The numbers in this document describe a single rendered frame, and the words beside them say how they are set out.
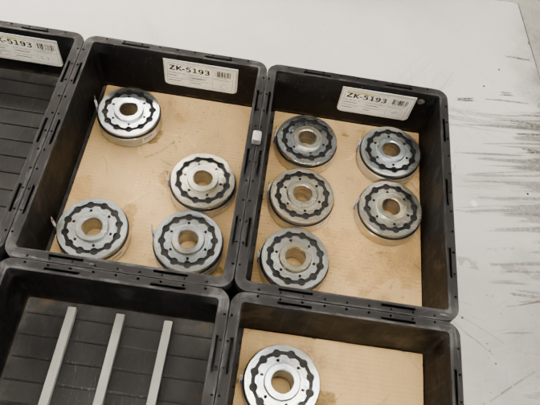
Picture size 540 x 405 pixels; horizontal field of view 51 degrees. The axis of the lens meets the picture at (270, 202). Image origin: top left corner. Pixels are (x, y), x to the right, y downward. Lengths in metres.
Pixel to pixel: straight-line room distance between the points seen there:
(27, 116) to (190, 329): 0.46
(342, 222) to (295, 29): 0.58
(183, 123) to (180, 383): 0.44
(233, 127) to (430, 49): 0.59
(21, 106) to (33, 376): 0.46
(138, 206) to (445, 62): 0.80
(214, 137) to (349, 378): 0.45
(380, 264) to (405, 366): 0.16
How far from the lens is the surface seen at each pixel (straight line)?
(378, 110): 1.01
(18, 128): 1.04
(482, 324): 1.08
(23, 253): 0.80
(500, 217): 1.19
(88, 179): 0.95
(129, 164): 0.96
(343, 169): 0.98
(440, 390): 0.80
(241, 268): 0.76
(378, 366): 0.85
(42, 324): 0.87
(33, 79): 1.10
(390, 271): 0.91
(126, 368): 0.83
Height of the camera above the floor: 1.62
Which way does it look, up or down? 60 degrees down
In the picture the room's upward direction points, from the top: 11 degrees clockwise
